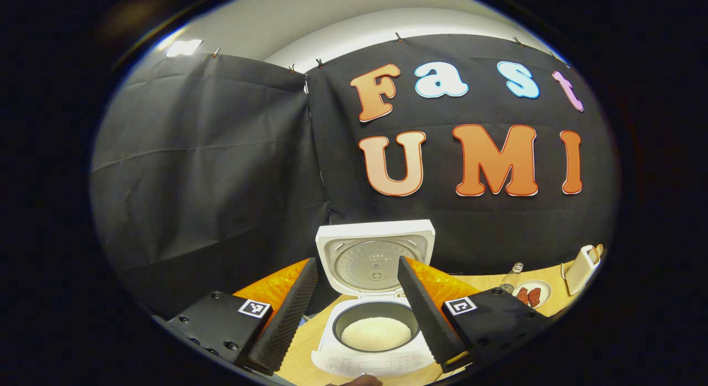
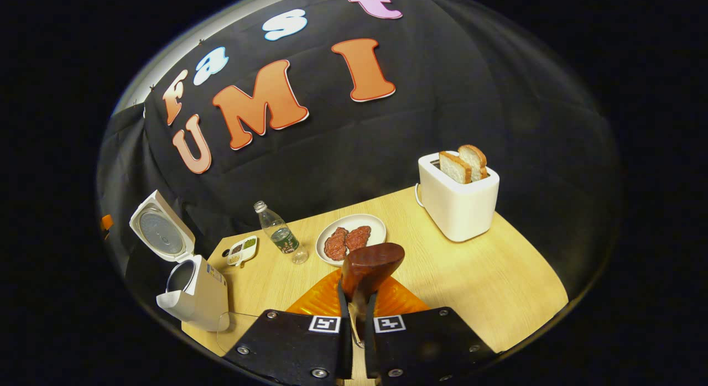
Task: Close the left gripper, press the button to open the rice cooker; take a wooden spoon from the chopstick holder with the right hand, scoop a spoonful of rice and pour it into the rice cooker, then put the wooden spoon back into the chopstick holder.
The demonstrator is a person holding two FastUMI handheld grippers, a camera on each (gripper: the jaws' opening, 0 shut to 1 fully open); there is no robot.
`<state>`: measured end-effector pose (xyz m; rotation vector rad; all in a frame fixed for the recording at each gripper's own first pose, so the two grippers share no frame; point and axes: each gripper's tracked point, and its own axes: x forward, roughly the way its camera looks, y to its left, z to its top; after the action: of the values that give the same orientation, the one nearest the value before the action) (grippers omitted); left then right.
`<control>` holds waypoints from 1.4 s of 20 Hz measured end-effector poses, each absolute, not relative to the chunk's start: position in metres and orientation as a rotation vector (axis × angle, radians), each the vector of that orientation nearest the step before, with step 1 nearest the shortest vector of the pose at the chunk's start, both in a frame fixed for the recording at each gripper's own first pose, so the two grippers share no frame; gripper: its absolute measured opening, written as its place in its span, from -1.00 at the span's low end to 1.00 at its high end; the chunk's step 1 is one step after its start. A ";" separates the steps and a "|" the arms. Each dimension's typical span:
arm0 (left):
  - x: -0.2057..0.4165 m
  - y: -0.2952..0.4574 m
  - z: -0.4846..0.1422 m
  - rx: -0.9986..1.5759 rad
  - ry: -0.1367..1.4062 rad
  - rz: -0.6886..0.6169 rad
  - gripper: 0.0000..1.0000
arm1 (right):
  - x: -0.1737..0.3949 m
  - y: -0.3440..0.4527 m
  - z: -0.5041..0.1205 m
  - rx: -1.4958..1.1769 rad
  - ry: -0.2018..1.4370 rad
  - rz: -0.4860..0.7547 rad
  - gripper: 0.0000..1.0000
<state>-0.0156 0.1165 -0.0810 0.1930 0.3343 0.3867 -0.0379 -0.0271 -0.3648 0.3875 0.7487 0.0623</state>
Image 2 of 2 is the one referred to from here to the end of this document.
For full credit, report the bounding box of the brown wooden spoon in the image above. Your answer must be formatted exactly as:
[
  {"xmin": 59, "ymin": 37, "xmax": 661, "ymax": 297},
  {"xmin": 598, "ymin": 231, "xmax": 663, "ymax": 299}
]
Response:
[{"xmin": 340, "ymin": 242, "xmax": 405, "ymax": 348}]

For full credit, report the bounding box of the clear plastic container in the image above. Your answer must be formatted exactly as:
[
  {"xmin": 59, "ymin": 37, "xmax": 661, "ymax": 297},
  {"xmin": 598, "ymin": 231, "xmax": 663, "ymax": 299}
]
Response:
[{"xmin": 217, "ymin": 311, "xmax": 261, "ymax": 354}]

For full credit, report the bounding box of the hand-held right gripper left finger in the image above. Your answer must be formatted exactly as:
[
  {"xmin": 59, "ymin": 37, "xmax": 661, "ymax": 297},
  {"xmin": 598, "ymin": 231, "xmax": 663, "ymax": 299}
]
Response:
[{"xmin": 224, "ymin": 269, "xmax": 353, "ymax": 386}]

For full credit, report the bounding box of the row of black backdrop clips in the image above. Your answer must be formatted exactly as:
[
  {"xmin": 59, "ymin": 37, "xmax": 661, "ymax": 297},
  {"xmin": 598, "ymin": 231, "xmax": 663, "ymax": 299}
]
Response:
[{"xmin": 149, "ymin": 39, "xmax": 204, "ymax": 92}]

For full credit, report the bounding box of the clear plastic water bottle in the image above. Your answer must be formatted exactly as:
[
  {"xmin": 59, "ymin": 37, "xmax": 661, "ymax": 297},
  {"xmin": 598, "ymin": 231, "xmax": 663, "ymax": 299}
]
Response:
[{"xmin": 253, "ymin": 201, "xmax": 309, "ymax": 265}]

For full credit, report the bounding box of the white toaster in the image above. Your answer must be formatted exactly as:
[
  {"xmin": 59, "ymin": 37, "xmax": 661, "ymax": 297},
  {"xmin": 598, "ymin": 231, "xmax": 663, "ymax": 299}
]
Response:
[{"xmin": 418, "ymin": 151, "xmax": 500, "ymax": 243}]

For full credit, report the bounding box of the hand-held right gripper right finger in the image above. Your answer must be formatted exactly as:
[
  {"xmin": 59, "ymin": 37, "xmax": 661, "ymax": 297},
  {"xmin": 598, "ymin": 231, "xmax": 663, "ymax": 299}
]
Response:
[{"xmin": 364, "ymin": 275, "xmax": 497, "ymax": 386}]

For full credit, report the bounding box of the black backdrop cloth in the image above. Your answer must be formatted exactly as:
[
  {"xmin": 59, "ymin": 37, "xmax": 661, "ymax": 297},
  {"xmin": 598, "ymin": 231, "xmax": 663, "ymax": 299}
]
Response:
[{"xmin": 97, "ymin": 0, "xmax": 620, "ymax": 298}]

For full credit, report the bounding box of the white divided grain dish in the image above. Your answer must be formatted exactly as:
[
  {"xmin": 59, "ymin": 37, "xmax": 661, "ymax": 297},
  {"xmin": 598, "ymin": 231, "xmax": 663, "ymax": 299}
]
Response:
[{"xmin": 226, "ymin": 236, "xmax": 259, "ymax": 267}]

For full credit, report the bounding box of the white rice cooker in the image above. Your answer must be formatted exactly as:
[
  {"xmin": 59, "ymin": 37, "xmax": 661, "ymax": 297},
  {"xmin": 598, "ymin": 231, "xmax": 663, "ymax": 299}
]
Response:
[{"xmin": 129, "ymin": 190, "xmax": 230, "ymax": 332}]

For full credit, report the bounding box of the white round plate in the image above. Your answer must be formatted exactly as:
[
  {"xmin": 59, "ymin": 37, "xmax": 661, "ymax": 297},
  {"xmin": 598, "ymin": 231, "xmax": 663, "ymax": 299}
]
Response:
[{"xmin": 315, "ymin": 213, "xmax": 387, "ymax": 267}]

